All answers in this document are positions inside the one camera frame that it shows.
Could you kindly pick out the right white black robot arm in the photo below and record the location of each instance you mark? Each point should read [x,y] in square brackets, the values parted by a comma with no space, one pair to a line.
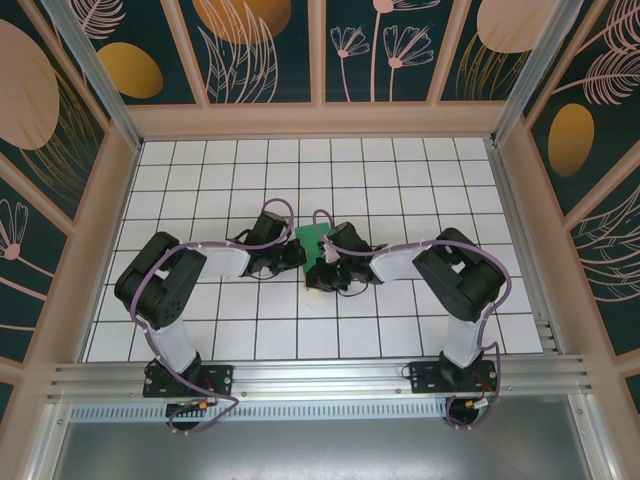
[465,280]

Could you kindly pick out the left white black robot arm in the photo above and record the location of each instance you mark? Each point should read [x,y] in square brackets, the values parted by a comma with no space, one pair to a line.
[155,285]

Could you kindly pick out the grey metal sheet panel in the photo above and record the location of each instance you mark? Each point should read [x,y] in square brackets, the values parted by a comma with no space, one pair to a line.
[320,450]

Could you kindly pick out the small black controller board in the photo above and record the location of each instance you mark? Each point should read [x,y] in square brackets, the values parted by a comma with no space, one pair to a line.
[480,404]
[185,406]

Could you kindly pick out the long aluminium mounting rail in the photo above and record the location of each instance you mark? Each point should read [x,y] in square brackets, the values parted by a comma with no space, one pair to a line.
[320,372]

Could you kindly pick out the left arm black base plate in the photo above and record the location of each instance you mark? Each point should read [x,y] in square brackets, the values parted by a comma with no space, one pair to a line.
[220,380]

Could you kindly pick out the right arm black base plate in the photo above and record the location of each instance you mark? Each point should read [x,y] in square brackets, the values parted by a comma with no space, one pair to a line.
[425,377]

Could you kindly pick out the aluminium side rail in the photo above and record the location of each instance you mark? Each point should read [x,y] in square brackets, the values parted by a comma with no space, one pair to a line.
[511,190]

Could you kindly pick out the aluminium frame post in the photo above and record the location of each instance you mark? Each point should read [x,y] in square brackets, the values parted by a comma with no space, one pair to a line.
[532,75]
[97,75]

